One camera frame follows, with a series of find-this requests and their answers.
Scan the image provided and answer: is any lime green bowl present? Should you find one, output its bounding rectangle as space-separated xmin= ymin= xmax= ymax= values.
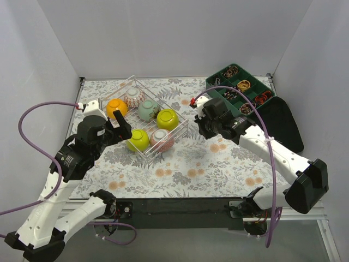
xmin=127 ymin=129 xmax=150 ymax=152
xmin=157 ymin=109 xmax=179 ymax=131

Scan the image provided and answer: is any mint green floral bowl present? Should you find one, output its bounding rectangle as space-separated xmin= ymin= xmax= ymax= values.
xmin=137 ymin=99 xmax=161 ymax=121

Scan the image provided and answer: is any white wire dish rack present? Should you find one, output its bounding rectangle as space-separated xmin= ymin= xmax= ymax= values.
xmin=99 ymin=76 xmax=189 ymax=167

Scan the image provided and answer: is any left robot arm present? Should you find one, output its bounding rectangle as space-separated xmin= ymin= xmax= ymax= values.
xmin=4 ymin=110 xmax=132 ymax=261

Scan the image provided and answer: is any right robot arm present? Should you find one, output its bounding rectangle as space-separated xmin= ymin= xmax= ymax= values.
xmin=191 ymin=96 xmax=329 ymax=217

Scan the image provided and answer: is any orange bowl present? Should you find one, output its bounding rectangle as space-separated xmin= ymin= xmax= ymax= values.
xmin=106 ymin=99 xmax=128 ymax=119

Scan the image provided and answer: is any red diamond patterned bowl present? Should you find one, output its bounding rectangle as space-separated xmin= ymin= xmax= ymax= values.
xmin=124 ymin=87 xmax=146 ymax=108

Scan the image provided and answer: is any black floral scrunchie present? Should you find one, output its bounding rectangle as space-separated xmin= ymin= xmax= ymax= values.
xmin=223 ymin=87 xmax=240 ymax=100

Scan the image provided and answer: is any pink speckled bowl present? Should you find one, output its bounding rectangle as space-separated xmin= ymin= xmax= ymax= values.
xmin=150 ymin=129 xmax=175 ymax=152

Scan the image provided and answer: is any dark patterned scrunchie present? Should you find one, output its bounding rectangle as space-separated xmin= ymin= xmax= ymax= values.
xmin=239 ymin=102 xmax=256 ymax=115

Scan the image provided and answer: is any green compartment tray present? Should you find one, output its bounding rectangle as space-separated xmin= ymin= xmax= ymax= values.
xmin=206 ymin=63 xmax=275 ymax=121

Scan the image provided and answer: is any yellow patterned scrunchie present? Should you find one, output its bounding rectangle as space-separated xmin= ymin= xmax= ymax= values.
xmin=237 ymin=80 xmax=251 ymax=92

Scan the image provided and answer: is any orange black scrunchie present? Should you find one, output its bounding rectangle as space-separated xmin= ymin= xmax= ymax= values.
xmin=255 ymin=91 xmax=273 ymax=105

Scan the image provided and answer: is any brown patterned scrunchie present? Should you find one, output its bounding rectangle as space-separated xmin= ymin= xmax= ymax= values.
xmin=222 ymin=65 xmax=239 ymax=79

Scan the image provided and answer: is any black cloth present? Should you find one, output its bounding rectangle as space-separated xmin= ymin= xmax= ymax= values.
xmin=257 ymin=97 xmax=304 ymax=153

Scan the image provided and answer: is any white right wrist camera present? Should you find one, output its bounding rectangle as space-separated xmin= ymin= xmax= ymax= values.
xmin=190 ymin=96 xmax=210 ymax=119

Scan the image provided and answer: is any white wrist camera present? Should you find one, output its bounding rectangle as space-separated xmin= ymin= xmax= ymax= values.
xmin=77 ymin=98 xmax=108 ymax=121
xmin=190 ymin=96 xmax=210 ymax=119

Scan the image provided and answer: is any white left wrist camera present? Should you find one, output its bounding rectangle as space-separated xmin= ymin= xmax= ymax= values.
xmin=77 ymin=98 xmax=108 ymax=121

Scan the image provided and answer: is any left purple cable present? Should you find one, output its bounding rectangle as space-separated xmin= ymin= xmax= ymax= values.
xmin=0 ymin=100 xmax=138 ymax=245

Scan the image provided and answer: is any purple cable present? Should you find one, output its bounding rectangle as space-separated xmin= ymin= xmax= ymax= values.
xmin=195 ymin=86 xmax=284 ymax=248
xmin=0 ymin=100 xmax=138 ymax=245

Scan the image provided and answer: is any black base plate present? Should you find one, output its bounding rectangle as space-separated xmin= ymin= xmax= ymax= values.
xmin=100 ymin=196 xmax=270 ymax=230

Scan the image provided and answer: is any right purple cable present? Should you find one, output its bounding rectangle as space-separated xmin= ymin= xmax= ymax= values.
xmin=195 ymin=86 xmax=284 ymax=248

